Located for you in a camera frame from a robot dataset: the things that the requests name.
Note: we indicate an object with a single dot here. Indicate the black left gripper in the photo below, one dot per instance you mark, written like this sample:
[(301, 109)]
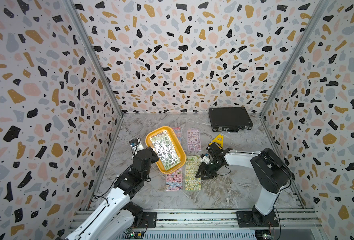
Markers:
[(154, 158)]

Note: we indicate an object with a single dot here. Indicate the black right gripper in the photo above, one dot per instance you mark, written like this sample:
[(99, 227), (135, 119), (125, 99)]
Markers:
[(203, 172)]

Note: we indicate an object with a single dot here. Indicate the green animal sticker sheet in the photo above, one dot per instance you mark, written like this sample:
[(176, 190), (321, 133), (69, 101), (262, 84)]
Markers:
[(192, 166)]

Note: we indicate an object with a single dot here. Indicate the yellow plastic storage box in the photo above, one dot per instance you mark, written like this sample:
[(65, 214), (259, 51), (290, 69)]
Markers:
[(178, 147)]

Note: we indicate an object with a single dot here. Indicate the purple 3D sticker sheet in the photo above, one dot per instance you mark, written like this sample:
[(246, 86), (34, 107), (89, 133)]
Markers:
[(194, 140)]

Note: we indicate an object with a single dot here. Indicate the pink yellow cat sticker sheet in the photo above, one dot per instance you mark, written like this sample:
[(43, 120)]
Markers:
[(174, 181)]

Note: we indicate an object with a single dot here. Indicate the green frog sticker sheet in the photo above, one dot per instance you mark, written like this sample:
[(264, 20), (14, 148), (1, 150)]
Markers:
[(165, 150)]

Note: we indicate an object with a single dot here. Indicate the red blue cat sticker sheet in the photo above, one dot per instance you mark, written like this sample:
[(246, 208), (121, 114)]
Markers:
[(178, 133)]

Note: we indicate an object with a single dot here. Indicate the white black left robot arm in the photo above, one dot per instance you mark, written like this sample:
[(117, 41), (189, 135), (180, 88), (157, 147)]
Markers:
[(117, 212)]

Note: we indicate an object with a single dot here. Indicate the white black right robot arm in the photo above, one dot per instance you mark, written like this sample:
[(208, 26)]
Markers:
[(271, 171)]

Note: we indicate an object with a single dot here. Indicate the yellow triangular plastic block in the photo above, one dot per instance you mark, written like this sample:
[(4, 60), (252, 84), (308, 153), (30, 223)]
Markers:
[(219, 139)]

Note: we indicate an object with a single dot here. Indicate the black hard case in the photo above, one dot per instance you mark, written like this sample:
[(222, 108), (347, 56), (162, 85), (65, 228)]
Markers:
[(232, 119)]

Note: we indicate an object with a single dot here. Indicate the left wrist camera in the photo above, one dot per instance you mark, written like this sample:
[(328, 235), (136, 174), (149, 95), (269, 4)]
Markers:
[(136, 145)]

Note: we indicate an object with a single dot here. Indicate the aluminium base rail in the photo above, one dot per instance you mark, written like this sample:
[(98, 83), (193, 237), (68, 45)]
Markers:
[(286, 224)]

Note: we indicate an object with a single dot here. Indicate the left aluminium corner post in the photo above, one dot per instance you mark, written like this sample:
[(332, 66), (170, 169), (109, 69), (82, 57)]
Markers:
[(70, 8)]

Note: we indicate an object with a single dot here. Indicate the aluminium corner post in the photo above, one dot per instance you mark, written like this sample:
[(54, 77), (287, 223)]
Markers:
[(319, 10), (70, 8)]

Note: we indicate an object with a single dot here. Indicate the right aluminium corner post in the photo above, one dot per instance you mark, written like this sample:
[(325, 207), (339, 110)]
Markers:
[(319, 10)]

